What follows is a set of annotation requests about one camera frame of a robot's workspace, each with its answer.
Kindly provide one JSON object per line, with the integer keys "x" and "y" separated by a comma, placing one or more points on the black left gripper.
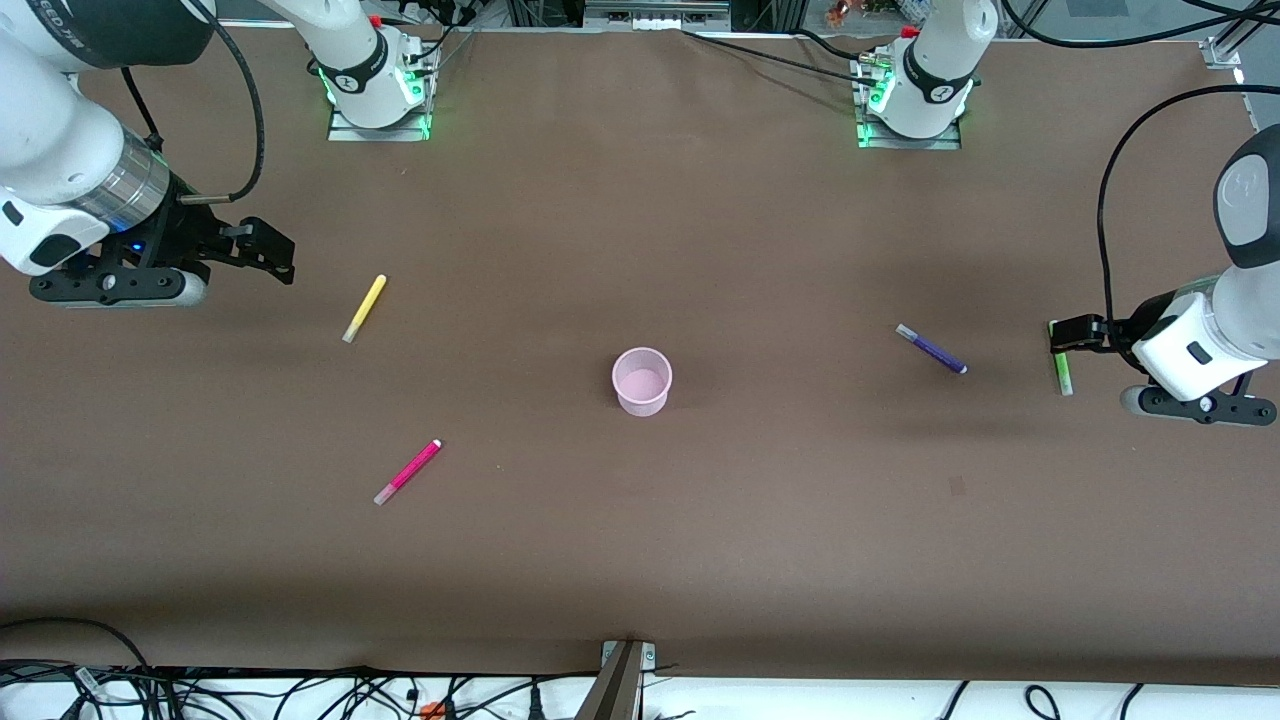
{"x": 1122, "y": 334}

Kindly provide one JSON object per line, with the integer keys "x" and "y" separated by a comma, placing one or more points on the metal camera mount strut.
{"x": 620, "y": 690}

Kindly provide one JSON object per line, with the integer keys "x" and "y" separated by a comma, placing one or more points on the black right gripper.
{"x": 192, "y": 237}

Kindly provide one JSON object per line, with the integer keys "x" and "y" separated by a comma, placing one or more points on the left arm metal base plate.
{"x": 950, "y": 142}

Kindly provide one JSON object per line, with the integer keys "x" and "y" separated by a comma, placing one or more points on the yellow pen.
{"x": 365, "y": 307}

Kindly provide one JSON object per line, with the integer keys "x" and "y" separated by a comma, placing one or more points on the purple pen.
{"x": 935, "y": 350}

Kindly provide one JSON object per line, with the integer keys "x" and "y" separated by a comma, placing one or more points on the metal corner bracket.
{"x": 1222, "y": 55}

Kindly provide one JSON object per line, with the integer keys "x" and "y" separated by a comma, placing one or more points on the aluminium profile bar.
{"x": 1250, "y": 25}

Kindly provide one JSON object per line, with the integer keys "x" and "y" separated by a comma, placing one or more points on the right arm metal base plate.
{"x": 345, "y": 130}

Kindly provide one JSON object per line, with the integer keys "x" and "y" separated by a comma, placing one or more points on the pink pen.
{"x": 410, "y": 470}

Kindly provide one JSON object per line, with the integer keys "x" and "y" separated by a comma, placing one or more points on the grey metal frame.
{"x": 655, "y": 15}

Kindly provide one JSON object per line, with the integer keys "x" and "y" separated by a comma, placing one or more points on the green pen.
{"x": 1065, "y": 375}

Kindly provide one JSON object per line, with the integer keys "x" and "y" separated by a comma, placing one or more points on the pink pen holder cup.
{"x": 640, "y": 400}

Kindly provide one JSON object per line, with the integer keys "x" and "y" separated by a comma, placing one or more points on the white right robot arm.
{"x": 60, "y": 130}

